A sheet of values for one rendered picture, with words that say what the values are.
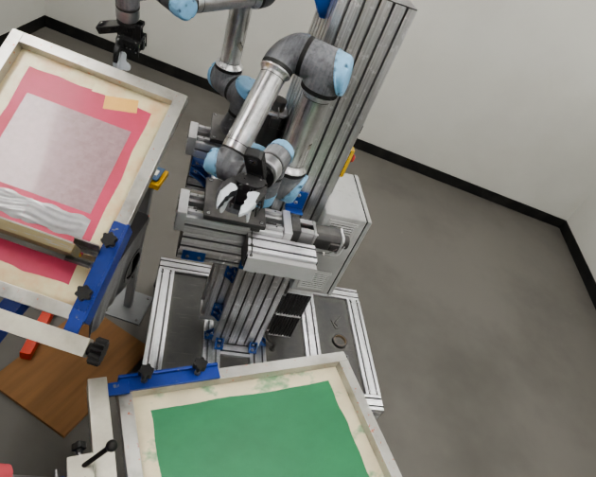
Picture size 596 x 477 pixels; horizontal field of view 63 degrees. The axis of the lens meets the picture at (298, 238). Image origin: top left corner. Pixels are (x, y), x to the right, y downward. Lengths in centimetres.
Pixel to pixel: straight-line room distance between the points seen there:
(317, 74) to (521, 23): 369
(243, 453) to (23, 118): 122
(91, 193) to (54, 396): 129
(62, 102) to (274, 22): 340
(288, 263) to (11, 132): 97
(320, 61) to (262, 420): 109
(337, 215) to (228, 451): 98
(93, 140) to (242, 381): 91
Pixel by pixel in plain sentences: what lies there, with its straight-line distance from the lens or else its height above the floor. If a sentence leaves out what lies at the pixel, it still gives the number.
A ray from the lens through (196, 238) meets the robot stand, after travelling 186.
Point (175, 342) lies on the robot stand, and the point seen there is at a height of 21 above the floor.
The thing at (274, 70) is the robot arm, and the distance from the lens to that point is 145.
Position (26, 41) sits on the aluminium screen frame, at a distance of 189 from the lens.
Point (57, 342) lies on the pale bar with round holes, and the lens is 145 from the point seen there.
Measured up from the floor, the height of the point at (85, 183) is 132.
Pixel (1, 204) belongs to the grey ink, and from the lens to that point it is 167.
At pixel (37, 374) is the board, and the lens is 273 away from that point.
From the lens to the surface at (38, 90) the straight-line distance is 182.
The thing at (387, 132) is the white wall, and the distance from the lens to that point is 522.
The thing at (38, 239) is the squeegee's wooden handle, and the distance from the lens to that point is 150.
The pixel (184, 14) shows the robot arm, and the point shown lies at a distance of 169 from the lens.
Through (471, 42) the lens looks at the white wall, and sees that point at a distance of 497.
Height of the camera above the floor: 234
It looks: 38 degrees down
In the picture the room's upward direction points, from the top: 24 degrees clockwise
